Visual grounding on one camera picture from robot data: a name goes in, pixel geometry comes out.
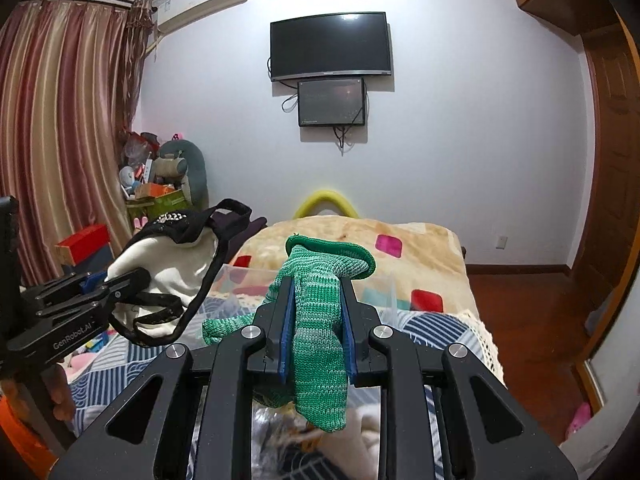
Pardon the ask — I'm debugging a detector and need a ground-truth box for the white wardrobe sliding door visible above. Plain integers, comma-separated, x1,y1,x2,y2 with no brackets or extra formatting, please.
560,282,639,479

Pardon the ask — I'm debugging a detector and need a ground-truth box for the green cardboard box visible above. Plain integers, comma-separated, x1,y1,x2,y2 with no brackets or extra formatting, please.
126,190,192,229

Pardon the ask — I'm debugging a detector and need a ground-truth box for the beige fleece blanket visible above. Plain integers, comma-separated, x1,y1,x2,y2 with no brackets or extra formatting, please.
232,216,480,316

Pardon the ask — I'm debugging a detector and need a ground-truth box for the grey green plush toy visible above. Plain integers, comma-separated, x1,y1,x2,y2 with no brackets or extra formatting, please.
151,140,208,208

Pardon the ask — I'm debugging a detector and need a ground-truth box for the red box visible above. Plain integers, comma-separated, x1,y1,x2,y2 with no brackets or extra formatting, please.
54,224,110,266

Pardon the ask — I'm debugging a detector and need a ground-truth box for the black and white cloth bag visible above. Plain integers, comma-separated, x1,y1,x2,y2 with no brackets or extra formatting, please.
105,198,252,348

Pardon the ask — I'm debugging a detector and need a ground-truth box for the blue patterned tablecloth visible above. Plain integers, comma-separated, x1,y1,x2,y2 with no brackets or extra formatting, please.
70,310,503,479

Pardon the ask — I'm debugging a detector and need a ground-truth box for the white wall socket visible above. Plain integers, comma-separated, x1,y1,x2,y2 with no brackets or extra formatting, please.
496,235,508,249

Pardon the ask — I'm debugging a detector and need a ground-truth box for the small black wall monitor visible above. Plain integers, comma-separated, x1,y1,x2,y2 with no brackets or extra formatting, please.
297,78,367,127

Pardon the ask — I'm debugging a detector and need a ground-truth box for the silver glitter plastic bag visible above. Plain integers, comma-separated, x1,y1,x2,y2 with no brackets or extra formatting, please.
250,401,322,479

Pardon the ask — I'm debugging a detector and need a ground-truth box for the black wall television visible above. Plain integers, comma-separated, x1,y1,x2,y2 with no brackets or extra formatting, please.
270,12,393,80

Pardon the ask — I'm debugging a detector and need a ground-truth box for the person's left hand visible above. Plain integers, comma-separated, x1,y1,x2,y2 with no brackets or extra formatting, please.
0,363,76,424

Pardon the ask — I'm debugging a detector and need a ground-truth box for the yellow foam headrest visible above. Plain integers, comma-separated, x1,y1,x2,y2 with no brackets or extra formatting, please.
293,188,359,219

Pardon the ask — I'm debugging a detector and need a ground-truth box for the striped red gold curtain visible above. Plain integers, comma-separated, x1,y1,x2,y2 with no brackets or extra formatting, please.
1,0,154,285

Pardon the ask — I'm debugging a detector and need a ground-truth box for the dark purple clothing pile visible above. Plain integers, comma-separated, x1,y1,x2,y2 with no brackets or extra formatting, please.
212,209,267,263

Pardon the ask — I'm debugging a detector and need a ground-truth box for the green knitted glove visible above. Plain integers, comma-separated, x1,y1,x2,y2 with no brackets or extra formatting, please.
202,232,378,434

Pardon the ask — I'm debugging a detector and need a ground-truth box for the pink plush slipper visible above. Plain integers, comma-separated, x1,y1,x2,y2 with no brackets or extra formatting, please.
565,402,592,440

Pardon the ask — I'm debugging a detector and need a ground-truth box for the white sock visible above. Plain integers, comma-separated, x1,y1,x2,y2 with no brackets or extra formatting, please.
318,404,381,479

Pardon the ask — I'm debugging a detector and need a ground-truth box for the clear plastic storage box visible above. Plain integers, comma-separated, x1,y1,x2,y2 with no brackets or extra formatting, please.
201,264,410,324

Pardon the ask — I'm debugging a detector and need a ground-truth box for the brown wooden door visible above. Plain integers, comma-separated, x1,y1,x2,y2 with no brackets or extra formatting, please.
569,8,640,361

